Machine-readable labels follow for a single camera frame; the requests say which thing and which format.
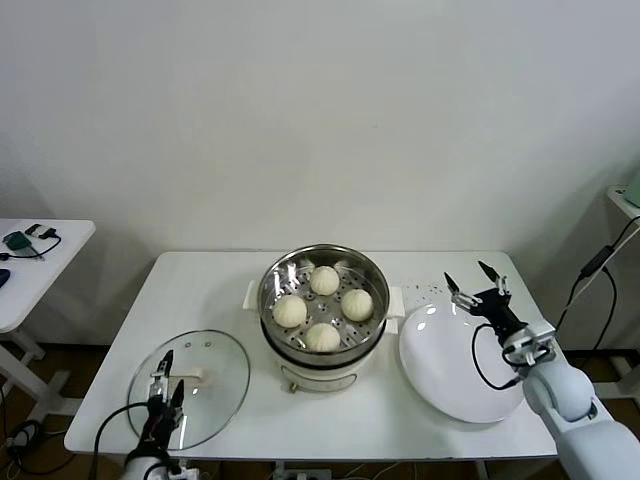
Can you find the white side table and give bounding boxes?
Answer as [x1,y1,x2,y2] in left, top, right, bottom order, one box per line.
[0,218,96,426]

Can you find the white equipment stand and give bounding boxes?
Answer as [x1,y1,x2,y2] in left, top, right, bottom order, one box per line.
[604,184,640,401]

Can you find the round white plate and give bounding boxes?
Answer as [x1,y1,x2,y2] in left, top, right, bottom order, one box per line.
[398,302,530,425]

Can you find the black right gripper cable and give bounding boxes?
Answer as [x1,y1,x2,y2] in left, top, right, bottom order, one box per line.
[471,322,524,391]

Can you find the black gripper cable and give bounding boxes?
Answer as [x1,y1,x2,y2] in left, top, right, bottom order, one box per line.
[471,322,524,391]
[92,403,151,480]

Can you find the round glass pot lid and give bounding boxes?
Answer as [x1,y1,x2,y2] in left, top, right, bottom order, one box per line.
[126,328,251,451]

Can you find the white electric cooker base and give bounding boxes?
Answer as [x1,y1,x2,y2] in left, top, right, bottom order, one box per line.
[242,279,405,396]

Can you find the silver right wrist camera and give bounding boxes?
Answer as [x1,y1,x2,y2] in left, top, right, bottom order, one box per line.
[501,322,557,369]

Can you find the thin black cable with plug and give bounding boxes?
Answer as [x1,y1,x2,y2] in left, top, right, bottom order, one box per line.
[0,227,64,262]

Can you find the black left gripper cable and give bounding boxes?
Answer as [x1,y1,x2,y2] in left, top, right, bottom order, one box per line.
[92,403,151,480]

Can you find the black floor cable bundle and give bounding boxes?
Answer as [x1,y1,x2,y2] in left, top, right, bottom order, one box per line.
[0,384,66,476]

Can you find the black power adapter brick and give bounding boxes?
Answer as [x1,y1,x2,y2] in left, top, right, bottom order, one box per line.
[579,244,615,281]

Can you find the scattered dark crumbs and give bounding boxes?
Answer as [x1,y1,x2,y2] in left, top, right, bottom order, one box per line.
[403,282,444,301]

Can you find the long black power cable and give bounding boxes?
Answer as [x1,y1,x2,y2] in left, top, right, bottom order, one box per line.
[551,214,640,376]

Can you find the perforated steel steamer basket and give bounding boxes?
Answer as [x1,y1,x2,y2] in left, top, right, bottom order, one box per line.
[257,243,391,364]

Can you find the white power strip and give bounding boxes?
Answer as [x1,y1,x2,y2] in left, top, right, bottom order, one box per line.
[273,464,334,480]

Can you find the small green device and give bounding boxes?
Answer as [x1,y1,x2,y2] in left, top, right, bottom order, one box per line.
[2,230,32,251]

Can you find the white steamed baozi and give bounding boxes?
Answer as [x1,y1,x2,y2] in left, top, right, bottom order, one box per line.
[272,294,308,329]
[308,265,341,297]
[305,322,342,354]
[339,288,375,322]

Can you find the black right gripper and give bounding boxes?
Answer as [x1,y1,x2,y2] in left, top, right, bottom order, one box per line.
[443,259,529,346]

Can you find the pale green appliance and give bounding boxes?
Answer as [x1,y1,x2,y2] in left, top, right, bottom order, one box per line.
[624,169,640,209]

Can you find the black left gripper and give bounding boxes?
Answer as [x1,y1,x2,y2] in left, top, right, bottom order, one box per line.
[139,349,186,454]

